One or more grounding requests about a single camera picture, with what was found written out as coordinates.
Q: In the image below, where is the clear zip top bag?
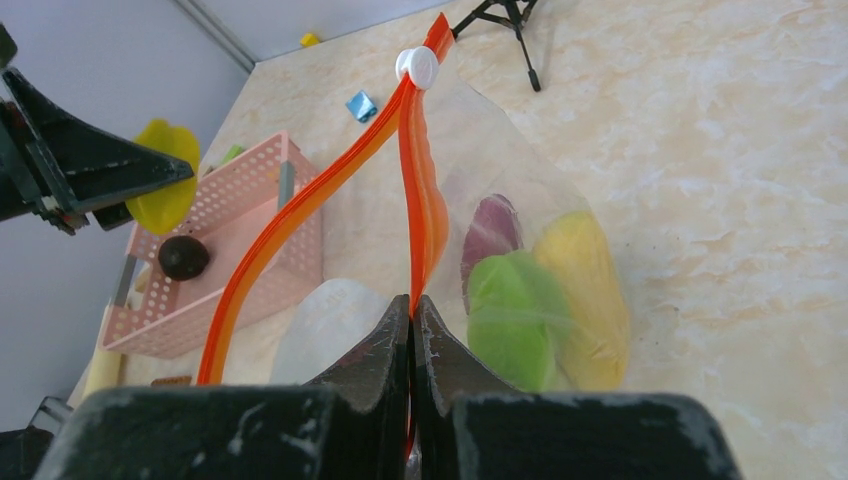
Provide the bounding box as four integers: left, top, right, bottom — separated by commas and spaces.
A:
196, 15, 597, 385

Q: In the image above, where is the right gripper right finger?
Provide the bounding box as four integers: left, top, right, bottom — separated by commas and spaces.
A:
411, 297, 742, 479

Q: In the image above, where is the dark brown round toy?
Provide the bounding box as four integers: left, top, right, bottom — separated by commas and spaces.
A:
157, 235, 211, 282

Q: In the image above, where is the yellow mango toy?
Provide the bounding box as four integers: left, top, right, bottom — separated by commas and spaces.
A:
532, 211, 630, 391

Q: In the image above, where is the dark red sweet potato toy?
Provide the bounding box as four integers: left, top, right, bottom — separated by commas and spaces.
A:
460, 194, 524, 282

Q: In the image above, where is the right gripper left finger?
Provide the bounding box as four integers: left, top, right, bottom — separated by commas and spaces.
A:
36, 295, 409, 479

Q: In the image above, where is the green block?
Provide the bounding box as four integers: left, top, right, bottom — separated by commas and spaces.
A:
220, 145, 245, 165

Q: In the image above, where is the green pepper toy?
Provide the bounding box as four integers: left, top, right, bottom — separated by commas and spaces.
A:
467, 250, 572, 392

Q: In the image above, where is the pink plastic basket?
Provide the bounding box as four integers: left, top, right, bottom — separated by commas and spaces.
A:
100, 131, 323, 359

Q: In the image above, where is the yellow toy at wall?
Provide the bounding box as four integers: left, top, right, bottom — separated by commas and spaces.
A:
300, 32, 321, 48

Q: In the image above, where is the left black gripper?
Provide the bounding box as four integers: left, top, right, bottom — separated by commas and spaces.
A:
1, 28, 181, 236

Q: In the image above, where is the blue block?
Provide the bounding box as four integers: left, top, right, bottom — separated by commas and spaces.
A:
345, 90, 378, 123

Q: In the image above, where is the microphone on tripod stand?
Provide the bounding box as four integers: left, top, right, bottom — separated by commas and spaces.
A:
450, 0, 543, 93

